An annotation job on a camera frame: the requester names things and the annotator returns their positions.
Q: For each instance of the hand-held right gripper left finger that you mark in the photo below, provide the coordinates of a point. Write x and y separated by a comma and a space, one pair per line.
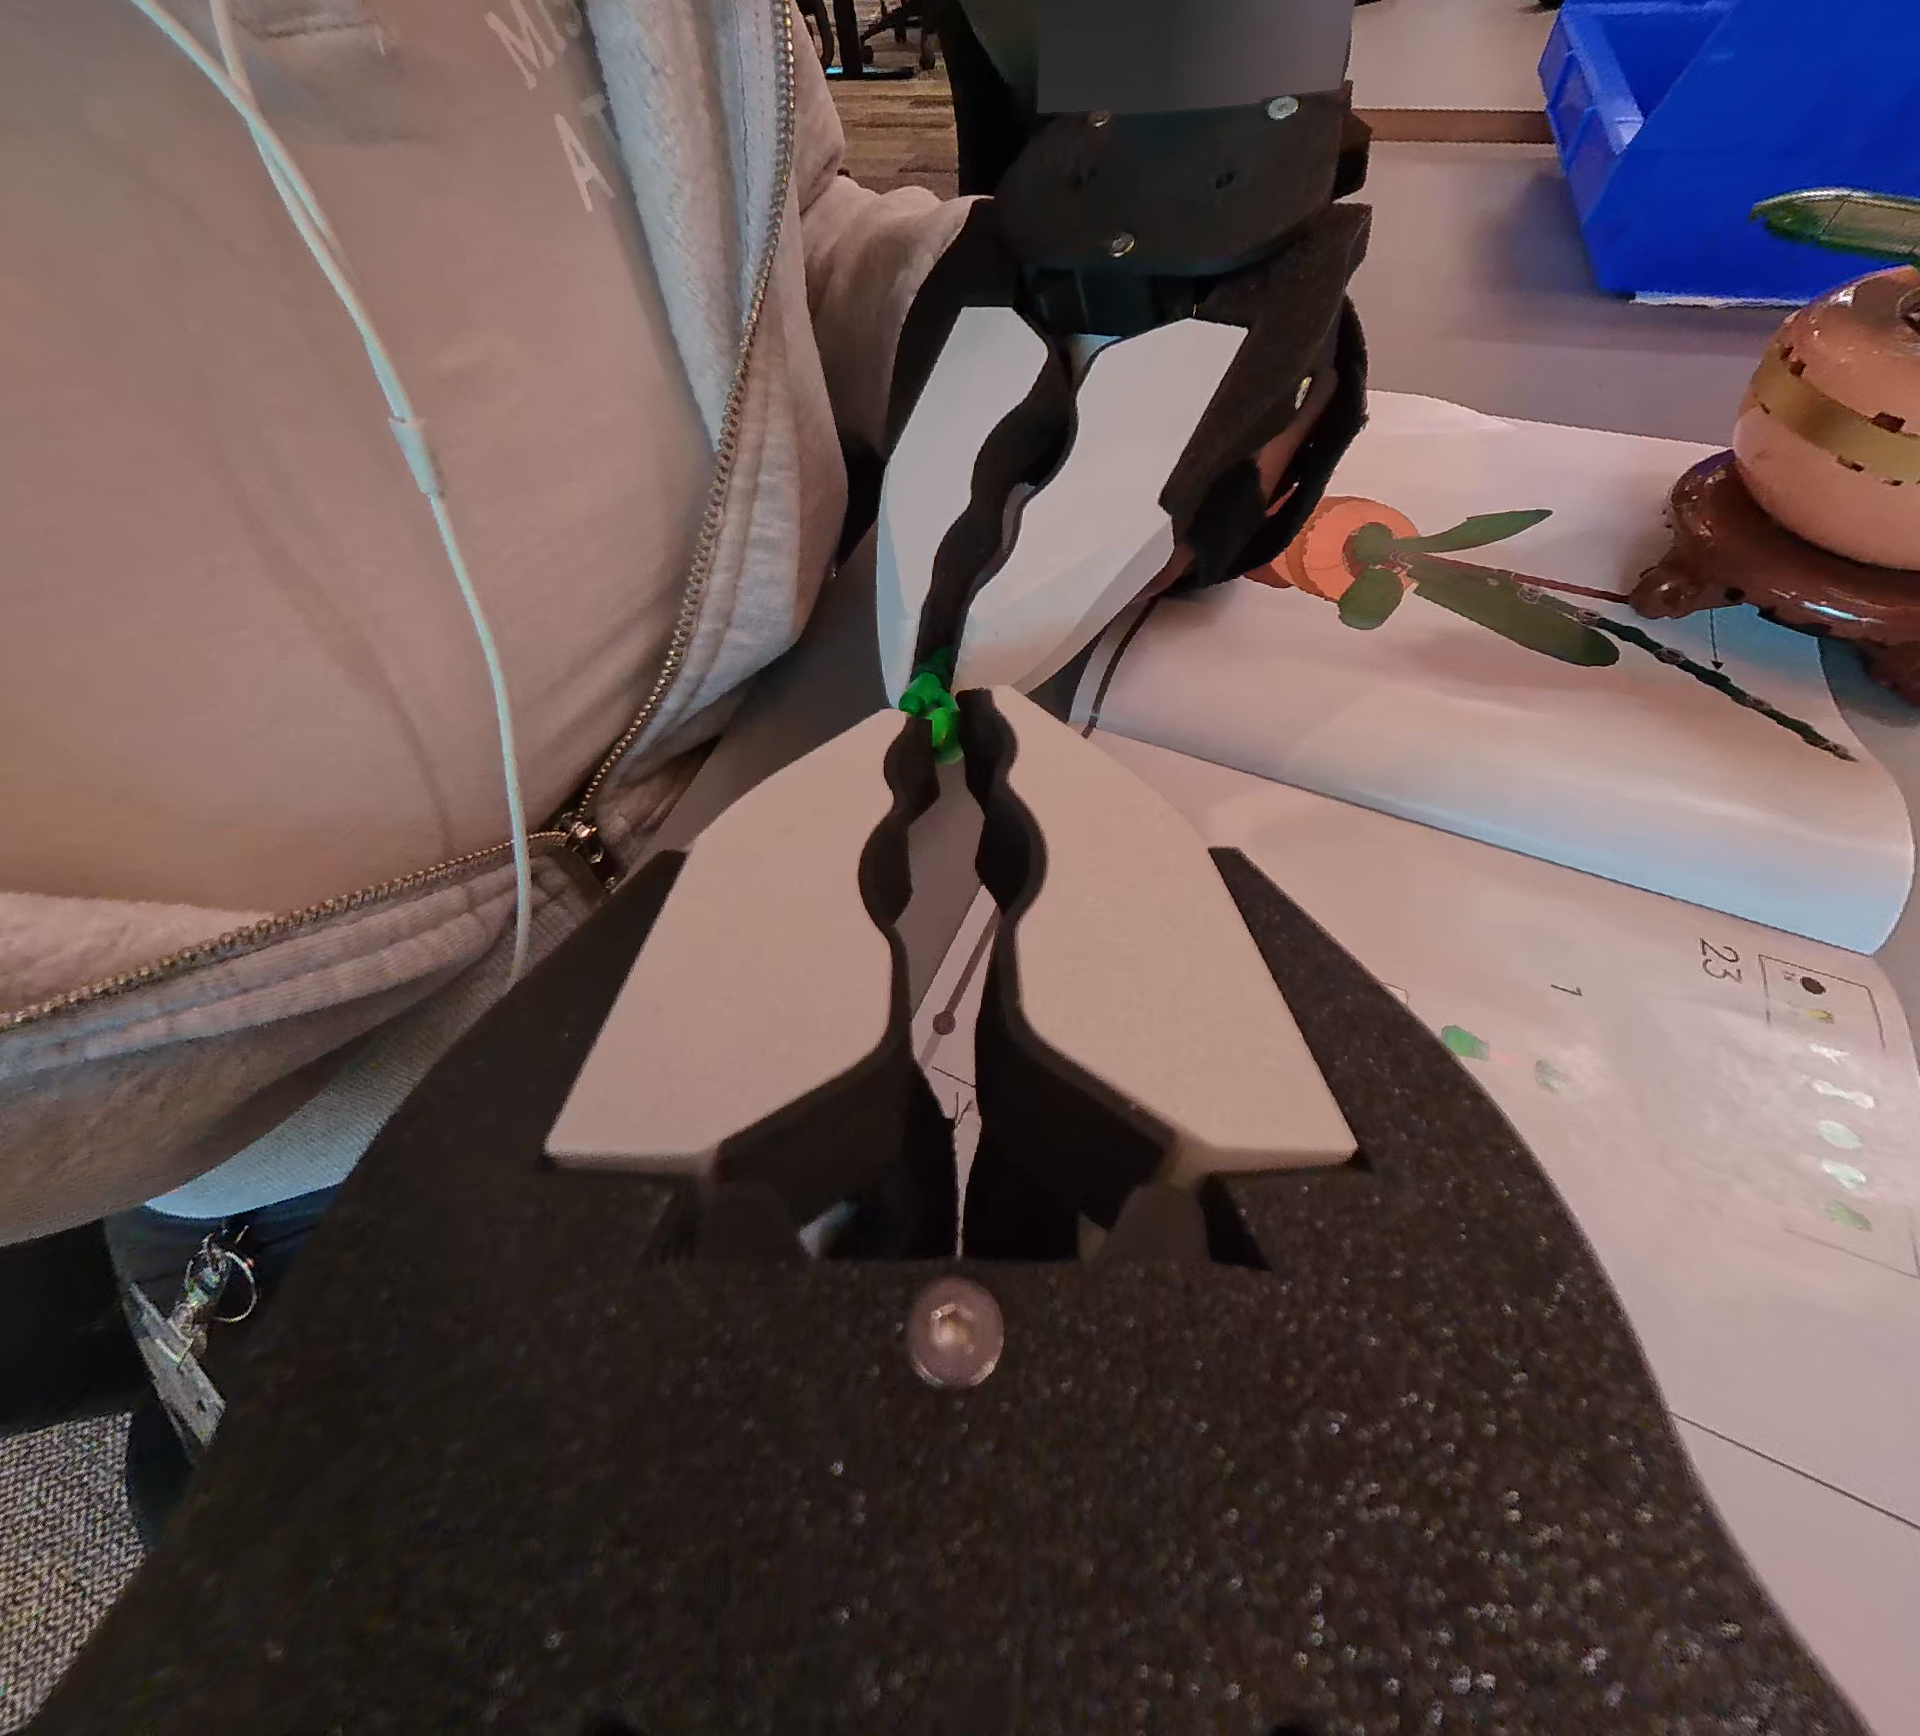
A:
751, 987

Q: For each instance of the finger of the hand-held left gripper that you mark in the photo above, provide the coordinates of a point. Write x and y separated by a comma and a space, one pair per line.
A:
931, 475
1141, 447

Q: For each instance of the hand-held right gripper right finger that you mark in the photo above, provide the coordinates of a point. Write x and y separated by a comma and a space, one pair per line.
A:
1155, 987

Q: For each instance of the green toy stem piece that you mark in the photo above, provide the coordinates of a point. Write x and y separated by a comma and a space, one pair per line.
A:
927, 684

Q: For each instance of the grey desk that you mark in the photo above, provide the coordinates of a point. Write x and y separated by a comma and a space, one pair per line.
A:
1501, 267

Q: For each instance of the instruction booklet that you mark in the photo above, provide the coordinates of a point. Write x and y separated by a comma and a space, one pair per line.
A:
1501, 776

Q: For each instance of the person's grey hoodie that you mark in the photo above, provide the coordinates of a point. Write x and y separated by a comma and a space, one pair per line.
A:
299, 567

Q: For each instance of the brick-built potted orchid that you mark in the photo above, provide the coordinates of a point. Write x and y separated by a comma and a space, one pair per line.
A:
1831, 447

